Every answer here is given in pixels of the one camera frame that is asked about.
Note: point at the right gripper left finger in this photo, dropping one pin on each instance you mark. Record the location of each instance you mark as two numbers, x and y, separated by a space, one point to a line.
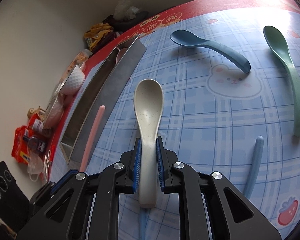
132 165

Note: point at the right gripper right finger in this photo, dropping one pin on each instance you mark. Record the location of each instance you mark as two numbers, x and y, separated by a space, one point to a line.
169 182

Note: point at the pink chopstick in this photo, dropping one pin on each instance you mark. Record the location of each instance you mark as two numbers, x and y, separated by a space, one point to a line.
91 137

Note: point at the beige plastic spoon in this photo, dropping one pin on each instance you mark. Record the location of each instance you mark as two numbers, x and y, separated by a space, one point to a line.
148 107

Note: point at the blue chopstick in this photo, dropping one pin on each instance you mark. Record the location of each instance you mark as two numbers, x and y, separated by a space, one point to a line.
255 166

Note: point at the dark blue plastic spoon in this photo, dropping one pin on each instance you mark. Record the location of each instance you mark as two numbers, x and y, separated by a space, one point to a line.
188 39

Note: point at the red snack package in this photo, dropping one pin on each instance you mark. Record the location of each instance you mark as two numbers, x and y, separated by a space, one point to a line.
20 151

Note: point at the small dark bottle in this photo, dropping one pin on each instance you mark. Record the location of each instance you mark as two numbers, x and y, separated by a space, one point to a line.
34 144

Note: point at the stainless steel utensil tray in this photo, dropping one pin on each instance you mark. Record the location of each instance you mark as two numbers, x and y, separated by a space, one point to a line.
104 88

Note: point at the white dimpled bowl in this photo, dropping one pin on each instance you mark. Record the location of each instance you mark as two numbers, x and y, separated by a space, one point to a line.
73 82

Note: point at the blue plaid table mat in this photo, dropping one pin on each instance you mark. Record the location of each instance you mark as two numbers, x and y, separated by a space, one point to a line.
279 200

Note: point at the yellow snack bags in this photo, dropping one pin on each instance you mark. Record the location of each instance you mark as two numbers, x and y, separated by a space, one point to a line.
97 34

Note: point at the clear plastic bag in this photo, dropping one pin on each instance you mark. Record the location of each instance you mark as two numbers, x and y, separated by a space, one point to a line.
125 10

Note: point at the green plastic spoon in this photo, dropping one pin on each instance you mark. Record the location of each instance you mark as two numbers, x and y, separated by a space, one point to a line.
278 45

